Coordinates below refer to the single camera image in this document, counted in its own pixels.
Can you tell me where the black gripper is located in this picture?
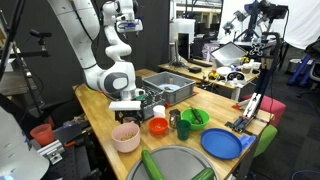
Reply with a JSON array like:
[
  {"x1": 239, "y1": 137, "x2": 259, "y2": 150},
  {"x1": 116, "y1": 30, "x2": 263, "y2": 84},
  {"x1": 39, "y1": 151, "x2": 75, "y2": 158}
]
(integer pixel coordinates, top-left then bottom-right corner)
[{"x1": 115, "y1": 110, "x2": 145, "y2": 127}]

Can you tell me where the pink bowl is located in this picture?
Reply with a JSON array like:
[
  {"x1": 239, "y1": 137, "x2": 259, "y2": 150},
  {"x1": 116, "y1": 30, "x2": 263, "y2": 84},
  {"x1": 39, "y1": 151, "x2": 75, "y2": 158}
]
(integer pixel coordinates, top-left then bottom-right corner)
[{"x1": 110, "y1": 121, "x2": 142, "y2": 154}]

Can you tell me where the red bowl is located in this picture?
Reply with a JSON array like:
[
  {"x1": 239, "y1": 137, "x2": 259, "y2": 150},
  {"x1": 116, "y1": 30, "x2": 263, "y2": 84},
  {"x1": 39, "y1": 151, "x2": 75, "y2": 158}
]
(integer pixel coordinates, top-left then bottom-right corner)
[{"x1": 148, "y1": 117, "x2": 169, "y2": 136}]

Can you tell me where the white cup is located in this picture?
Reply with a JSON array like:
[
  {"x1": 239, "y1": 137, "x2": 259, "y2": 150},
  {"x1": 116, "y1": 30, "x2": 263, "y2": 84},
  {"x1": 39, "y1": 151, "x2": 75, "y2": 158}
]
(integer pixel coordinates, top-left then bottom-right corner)
[{"x1": 152, "y1": 104, "x2": 167, "y2": 120}]

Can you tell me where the grey metal dish rack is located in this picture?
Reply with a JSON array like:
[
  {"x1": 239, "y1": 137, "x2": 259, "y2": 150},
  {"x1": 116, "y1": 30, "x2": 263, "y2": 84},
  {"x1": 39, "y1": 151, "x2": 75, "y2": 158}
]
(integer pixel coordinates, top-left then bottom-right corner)
[{"x1": 134, "y1": 82, "x2": 167, "y2": 121}]

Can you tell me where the steel cup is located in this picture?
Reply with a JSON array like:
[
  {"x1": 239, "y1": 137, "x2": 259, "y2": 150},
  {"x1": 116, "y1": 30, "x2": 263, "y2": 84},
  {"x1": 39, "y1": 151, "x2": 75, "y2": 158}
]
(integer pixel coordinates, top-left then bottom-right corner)
[{"x1": 168, "y1": 108, "x2": 182, "y2": 130}]

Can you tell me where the green cucumber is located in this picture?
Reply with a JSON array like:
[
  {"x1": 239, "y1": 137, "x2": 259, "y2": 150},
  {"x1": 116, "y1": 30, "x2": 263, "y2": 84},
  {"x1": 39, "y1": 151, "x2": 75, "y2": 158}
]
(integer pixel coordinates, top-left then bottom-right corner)
[
  {"x1": 140, "y1": 147, "x2": 165, "y2": 180},
  {"x1": 190, "y1": 167, "x2": 216, "y2": 180}
]

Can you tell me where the pale blue plate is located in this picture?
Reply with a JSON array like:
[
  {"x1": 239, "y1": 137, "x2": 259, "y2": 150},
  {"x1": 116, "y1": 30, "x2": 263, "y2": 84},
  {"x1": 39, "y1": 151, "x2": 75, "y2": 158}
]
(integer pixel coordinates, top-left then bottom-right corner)
[{"x1": 158, "y1": 83, "x2": 182, "y2": 94}]

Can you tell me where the dark green cup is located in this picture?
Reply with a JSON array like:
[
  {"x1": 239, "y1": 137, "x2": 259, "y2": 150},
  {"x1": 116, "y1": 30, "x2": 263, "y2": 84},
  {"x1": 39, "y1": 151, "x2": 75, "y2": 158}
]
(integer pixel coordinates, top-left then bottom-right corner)
[{"x1": 175, "y1": 119, "x2": 192, "y2": 141}]

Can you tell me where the grey plastic bin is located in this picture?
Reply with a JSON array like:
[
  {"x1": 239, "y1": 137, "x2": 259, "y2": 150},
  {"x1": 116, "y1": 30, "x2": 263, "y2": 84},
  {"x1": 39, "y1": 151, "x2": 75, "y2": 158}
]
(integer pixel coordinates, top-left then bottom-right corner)
[{"x1": 142, "y1": 71, "x2": 197, "y2": 106}]

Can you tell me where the green bowl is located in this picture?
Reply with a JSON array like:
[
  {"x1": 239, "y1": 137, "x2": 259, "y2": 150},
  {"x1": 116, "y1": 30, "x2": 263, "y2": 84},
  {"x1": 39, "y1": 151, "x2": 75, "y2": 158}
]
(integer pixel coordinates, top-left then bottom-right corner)
[{"x1": 180, "y1": 107, "x2": 212, "y2": 132}]

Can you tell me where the grey round tray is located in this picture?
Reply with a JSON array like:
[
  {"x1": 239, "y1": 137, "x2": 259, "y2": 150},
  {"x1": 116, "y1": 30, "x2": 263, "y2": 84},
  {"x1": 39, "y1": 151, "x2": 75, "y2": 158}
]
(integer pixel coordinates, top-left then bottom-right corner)
[{"x1": 125, "y1": 145, "x2": 220, "y2": 180}]

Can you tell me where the silver aluminium block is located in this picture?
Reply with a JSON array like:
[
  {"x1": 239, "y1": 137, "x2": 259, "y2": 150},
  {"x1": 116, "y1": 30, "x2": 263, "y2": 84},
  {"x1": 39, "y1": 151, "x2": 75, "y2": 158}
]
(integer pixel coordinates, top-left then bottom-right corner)
[{"x1": 36, "y1": 139, "x2": 66, "y2": 165}]

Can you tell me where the black power adapter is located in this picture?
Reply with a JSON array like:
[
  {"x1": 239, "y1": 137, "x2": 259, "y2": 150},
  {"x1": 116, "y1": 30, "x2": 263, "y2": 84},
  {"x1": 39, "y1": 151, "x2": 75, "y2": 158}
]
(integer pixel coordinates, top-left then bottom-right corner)
[{"x1": 188, "y1": 66, "x2": 203, "y2": 75}]

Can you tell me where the wooden desk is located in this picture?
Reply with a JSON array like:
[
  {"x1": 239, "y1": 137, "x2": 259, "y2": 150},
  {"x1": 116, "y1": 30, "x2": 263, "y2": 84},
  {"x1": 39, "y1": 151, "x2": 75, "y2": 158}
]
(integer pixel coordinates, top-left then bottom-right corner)
[{"x1": 157, "y1": 61, "x2": 262, "y2": 102}]

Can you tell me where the orange plastic cup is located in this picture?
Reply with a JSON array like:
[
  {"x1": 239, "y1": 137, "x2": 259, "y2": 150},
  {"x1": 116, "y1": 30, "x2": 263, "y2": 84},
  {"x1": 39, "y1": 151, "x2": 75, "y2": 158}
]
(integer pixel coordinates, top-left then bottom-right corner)
[{"x1": 29, "y1": 123, "x2": 56, "y2": 147}]

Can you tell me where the black computer monitor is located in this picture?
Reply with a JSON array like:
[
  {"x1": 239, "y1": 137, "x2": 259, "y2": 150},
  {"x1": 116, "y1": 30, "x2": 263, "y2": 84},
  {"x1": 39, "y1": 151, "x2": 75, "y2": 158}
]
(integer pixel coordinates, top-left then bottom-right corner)
[{"x1": 176, "y1": 31, "x2": 192, "y2": 65}]

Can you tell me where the black keyboard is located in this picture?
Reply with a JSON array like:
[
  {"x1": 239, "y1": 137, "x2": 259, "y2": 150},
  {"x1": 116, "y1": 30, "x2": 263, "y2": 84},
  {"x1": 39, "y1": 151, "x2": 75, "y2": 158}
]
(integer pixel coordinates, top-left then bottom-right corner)
[{"x1": 189, "y1": 58, "x2": 213, "y2": 68}]

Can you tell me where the yellow toy duck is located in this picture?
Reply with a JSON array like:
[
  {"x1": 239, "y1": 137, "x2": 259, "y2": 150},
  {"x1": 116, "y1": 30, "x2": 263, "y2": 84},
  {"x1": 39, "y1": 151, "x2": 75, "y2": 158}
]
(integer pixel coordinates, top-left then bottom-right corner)
[{"x1": 208, "y1": 69, "x2": 220, "y2": 81}]

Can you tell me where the white bowl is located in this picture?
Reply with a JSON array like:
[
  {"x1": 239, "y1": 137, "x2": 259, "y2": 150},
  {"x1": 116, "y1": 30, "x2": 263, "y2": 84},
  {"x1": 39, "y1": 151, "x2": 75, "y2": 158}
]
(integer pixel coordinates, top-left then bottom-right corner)
[{"x1": 216, "y1": 66, "x2": 233, "y2": 77}]

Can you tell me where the white goggles headset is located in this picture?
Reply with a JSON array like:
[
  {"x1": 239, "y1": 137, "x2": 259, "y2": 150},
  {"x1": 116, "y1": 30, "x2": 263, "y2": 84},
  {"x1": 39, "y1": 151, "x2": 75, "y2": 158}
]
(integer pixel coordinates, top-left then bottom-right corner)
[{"x1": 226, "y1": 70, "x2": 247, "y2": 83}]

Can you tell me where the white dome-shaped device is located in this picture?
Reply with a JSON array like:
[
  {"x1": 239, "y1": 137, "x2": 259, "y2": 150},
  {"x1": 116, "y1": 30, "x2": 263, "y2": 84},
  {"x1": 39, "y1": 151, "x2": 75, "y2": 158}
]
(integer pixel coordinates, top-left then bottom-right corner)
[{"x1": 0, "y1": 105, "x2": 51, "y2": 180}]

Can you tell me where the clear plastic bin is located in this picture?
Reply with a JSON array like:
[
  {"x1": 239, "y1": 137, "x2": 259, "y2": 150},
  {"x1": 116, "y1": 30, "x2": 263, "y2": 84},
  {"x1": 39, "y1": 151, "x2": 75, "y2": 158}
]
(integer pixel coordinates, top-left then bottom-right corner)
[{"x1": 210, "y1": 41, "x2": 249, "y2": 67}]

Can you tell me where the green chair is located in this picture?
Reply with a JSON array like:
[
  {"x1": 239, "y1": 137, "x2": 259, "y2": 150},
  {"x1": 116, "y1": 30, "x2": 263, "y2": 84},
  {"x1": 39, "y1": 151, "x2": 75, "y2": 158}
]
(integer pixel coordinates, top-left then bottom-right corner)
[{"x1": 252, "y1": 123, "x2": 279, "y2": 158}]

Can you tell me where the pink chair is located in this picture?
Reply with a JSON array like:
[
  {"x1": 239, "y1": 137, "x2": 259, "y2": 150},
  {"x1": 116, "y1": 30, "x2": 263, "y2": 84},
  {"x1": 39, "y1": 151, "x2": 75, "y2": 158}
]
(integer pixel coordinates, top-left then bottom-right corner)
[{"x1": 240, "y1": 93, "x2": 287, "y2": 128}]

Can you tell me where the small black camera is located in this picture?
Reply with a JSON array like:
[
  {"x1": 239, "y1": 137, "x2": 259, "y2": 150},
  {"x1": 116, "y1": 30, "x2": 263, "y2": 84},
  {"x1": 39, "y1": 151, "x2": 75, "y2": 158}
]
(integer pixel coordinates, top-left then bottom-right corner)
[{"x1": 29, "y1": 28, "x2": 53, "y2": 47}]

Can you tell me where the black camera stand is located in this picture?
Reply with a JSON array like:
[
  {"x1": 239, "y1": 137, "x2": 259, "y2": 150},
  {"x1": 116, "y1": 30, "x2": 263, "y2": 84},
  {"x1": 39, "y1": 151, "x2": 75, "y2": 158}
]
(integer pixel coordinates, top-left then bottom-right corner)
[{"x1": 225, "y1": 31, "x2": 283, "y2": 135}]

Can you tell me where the black camera on tripod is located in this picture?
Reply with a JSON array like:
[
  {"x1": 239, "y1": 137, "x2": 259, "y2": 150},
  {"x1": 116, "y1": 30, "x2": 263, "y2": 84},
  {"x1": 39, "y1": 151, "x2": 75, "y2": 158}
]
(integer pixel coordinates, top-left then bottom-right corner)
[{"x1": 259, "y1": 0, "x2": 290, "y2": 20}]

